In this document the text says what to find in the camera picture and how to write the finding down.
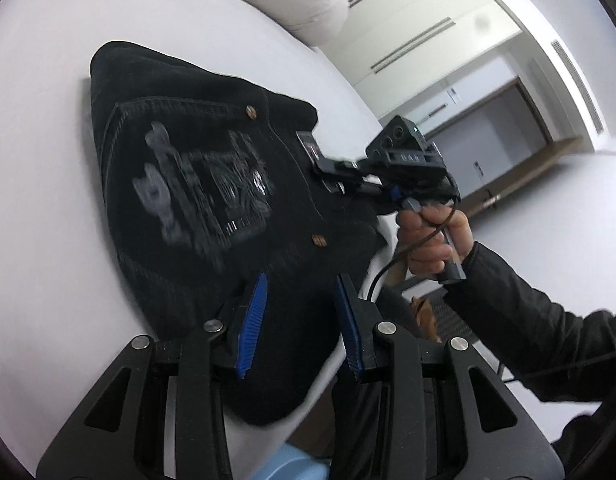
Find black jeans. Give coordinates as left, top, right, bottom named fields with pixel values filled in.
left=90, top=41, right=385, bottom=426

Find right forearm black sleeve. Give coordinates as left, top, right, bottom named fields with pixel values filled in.
left=445, top=243, right=616, bottom=402

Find person's right hand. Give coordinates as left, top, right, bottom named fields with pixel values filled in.
left=397, top=205, right=474, bottom=276

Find white wardrobe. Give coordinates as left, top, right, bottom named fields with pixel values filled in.
left=325, top=0, right=608, bottom=206

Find white bed mattress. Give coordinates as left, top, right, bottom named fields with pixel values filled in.
left=0, top=0, right=380, bottom=470

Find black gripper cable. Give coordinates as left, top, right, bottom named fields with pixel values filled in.
left=362, top=199, right=462, bottom=306

